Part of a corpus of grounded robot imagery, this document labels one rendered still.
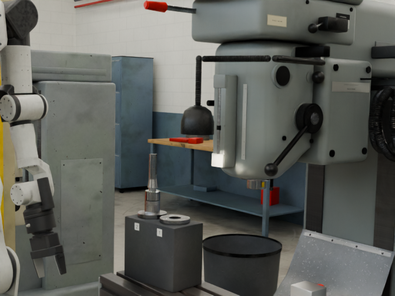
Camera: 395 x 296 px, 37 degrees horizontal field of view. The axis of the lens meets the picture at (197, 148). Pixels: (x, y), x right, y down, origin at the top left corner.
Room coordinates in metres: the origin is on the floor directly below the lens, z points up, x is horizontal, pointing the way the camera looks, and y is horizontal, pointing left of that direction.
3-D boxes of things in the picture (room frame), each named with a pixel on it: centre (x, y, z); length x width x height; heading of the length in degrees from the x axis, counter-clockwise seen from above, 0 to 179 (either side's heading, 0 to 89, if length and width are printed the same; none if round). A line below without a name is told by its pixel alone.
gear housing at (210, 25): (1.45, -0.18, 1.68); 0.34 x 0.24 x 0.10; 129
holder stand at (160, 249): (1.74, 0.10, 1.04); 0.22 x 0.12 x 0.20; 46
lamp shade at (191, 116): (1.27, 0.00, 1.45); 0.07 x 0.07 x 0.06
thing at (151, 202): (1.78, 0.13, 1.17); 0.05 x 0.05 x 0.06
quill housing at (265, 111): (1.42, -0.15, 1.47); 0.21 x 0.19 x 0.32; 39
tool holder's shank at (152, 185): (1.78, 0.13, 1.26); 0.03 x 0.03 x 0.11
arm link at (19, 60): (1.80, 0.55, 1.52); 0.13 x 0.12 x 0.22; 144
